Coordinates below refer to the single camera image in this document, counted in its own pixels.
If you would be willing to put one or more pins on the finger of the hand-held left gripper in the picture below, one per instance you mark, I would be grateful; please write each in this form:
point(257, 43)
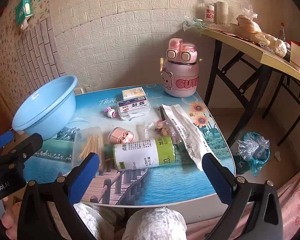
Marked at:
point(1, 139)
point(27, 145)

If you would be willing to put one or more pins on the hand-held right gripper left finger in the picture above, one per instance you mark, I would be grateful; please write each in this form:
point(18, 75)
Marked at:
point(90, 166)

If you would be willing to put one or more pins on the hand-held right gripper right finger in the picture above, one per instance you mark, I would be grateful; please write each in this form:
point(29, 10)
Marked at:
point(215, 177)

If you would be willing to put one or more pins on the clear toothpick box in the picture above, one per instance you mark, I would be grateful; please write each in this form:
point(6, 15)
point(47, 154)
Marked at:
point(87, 142)

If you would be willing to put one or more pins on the light blue plastic basin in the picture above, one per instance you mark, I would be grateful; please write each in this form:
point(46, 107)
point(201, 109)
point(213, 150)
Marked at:
point(47, 105)

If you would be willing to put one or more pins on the long white chopsticks package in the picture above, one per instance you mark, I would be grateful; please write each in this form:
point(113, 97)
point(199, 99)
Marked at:
point(187, 132)

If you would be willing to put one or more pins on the white trash bag roll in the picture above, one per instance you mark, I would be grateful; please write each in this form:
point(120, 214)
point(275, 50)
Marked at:
point(142, 152)

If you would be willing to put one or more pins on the clear zip bag with snack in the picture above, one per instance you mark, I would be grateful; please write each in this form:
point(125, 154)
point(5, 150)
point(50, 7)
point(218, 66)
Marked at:
point(160, 127)

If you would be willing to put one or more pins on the person's left hand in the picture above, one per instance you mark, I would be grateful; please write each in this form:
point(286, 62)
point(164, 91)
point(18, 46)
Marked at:
point(8, 222)

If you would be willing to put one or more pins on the trash bin with teal liner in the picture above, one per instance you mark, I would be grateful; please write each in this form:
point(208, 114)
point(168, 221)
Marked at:
point(257, 165)

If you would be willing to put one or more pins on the crumpled clear plastic bag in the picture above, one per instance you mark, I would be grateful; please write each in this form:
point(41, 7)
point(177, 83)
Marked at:
point(250, 147)

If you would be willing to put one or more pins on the person's left leg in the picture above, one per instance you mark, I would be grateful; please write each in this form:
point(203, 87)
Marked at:
point(100, 220)

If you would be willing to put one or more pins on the person's leg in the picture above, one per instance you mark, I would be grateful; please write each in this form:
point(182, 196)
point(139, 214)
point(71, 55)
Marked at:
point(155, 225)
point(100, 220)

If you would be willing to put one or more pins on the small pink toy figure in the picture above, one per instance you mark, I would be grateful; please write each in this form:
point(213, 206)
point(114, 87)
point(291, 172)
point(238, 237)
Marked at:
point(111, 112)

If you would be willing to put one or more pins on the white paper scrap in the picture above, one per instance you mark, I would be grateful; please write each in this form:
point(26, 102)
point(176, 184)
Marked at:
point(278, 156)

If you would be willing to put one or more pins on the clear cotton pad pack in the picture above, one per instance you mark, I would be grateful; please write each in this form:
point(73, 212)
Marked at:
point(133, 108)

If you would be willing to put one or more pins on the person's right leg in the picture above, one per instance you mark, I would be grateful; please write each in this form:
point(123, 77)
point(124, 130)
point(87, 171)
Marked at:
point(155, 225)

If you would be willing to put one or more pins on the pink printed blanket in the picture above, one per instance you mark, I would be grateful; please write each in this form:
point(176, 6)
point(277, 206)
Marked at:
point(295, 205)

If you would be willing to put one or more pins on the yellow tissue pack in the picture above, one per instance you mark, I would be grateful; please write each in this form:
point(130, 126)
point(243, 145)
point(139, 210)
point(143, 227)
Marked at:
point(133, 93)

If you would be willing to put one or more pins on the pink cartoon water bottle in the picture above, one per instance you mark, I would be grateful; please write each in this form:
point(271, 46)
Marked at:
point(180, 80)

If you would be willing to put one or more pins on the yellow folding table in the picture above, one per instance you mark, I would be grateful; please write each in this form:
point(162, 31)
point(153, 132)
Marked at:
point(277, 60)

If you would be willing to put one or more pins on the green tissue pack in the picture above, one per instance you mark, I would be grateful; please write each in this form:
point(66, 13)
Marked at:
point(23, 7)

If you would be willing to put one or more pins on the white card box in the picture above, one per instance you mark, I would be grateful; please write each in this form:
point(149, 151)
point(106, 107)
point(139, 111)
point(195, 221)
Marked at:
point(297, 55)

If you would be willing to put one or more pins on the bagged bread rolls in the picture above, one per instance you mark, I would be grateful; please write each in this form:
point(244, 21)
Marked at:
point(257, 32)

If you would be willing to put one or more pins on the green printed plastic bag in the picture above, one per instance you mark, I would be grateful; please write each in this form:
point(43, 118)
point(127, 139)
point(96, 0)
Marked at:
point(193, 23)

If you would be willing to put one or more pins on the red cap glass bottle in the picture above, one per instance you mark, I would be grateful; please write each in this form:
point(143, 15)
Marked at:
point(282, 32)

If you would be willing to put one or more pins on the white bottle with red print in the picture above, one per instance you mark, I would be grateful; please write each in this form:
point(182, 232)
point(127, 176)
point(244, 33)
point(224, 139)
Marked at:
point(209, 12)

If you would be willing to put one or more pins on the stack of paper cups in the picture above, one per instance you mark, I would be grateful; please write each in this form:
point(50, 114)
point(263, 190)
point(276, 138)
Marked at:
point(222, 12)

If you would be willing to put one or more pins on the clear plastic bottle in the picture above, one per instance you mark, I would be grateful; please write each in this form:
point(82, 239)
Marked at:
point(200, 8)

